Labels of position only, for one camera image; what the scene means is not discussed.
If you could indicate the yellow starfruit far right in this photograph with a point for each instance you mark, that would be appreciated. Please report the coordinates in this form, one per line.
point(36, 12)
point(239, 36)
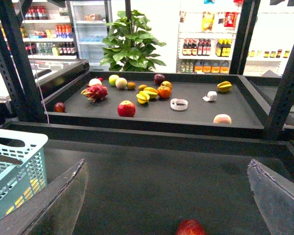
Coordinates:
point(224, 87)

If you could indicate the light blue plastic basket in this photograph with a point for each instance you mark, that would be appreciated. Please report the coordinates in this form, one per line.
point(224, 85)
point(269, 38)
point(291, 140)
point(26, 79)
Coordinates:
point(15, 178)

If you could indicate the black metal frame post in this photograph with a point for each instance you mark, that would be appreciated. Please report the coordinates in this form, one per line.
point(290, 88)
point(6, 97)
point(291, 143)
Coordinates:
point(282, 103)
point(15, 67)

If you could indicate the pale pink peach front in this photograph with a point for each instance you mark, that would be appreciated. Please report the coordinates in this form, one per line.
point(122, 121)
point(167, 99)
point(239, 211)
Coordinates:
point(222, 118)

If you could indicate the yellow starfruit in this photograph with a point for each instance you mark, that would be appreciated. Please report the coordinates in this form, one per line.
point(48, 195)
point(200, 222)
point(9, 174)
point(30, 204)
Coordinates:
point(224, 87)
point(143, 97)
point(151, 92)

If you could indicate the brown kiwi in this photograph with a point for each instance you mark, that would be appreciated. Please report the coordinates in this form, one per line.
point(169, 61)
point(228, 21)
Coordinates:
point(142, 87)
point(131, 85)

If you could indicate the black freezer counter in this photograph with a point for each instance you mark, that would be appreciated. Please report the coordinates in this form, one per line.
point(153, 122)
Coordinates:
point(51, 75)

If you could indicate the brown kiwi left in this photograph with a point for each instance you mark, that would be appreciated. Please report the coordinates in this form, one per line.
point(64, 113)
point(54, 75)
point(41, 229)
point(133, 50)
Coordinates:
point(131, 85)

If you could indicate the brown kiwi right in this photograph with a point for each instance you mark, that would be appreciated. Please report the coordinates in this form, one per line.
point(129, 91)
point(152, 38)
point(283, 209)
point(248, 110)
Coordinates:
point(142, 87)

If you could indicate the black display tray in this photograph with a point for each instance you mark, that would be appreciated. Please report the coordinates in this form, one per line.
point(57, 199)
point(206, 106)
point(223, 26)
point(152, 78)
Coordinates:
point(247, 109)

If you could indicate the black metal frame post right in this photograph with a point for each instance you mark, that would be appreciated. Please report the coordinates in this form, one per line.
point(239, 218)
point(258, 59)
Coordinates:
point(282, 103)

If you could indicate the green potted plant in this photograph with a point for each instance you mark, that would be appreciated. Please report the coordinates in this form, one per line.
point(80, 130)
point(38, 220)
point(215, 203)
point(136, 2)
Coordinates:
point(129, 45)

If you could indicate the small dark red plum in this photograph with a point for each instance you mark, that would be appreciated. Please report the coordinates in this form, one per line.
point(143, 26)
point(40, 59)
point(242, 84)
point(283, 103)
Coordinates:
point(59, 107)

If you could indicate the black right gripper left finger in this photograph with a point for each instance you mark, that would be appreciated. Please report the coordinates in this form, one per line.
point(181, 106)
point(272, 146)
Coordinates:
point(54, 210)

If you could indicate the yellow mango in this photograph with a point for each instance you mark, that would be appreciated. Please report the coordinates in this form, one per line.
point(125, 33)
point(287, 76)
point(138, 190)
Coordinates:
point(36, 185)

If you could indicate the red apple near camera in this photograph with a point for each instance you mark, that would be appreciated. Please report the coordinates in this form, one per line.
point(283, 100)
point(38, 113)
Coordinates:
point(190, 227)

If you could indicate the right sauce bottle shelf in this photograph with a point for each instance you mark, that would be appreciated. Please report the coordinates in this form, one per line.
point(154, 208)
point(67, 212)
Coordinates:
point(207, 33)

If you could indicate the left drinks shelf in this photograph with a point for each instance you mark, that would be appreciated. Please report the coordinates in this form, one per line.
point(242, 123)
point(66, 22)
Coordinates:
point(46, 29)

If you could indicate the red yellow apple back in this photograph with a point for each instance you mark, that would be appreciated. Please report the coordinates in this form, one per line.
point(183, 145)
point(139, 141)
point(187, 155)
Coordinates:
point(167, 84)

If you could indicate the black metal frame post left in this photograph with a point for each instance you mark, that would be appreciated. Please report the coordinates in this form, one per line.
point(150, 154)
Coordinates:
point(15, 67)

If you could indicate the white round fruit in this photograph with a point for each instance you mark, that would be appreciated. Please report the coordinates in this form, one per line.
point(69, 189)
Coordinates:
point(95, 81)

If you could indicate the dark purple round fruit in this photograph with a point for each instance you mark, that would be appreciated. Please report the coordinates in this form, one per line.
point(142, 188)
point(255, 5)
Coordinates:
point(159, 79)

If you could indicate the pink dragon fruit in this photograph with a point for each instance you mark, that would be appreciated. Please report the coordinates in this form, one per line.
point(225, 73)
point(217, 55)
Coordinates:
point(95, 92)

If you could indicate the red apple in tray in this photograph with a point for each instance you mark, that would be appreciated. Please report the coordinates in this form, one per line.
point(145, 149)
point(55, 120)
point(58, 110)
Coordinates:
point(126, 109)

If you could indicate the yellow starfruit front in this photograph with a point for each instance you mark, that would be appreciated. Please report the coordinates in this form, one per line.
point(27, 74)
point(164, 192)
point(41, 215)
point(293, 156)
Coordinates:
point(143, 97)

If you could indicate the glass door refrigerator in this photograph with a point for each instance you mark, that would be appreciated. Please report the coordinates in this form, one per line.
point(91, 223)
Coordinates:
point(89, 18)

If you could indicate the yellow starfruit back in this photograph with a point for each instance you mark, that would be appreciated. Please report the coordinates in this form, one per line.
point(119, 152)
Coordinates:
point(151, 92)

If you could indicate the green apple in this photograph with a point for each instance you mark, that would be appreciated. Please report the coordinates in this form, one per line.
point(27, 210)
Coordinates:
point(112, 79)

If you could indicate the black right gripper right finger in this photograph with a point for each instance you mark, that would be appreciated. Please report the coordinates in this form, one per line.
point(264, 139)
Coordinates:
point(274, 197)

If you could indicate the pale green pink peach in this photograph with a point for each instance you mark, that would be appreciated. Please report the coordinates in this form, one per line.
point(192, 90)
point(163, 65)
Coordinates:
point(121, 83)

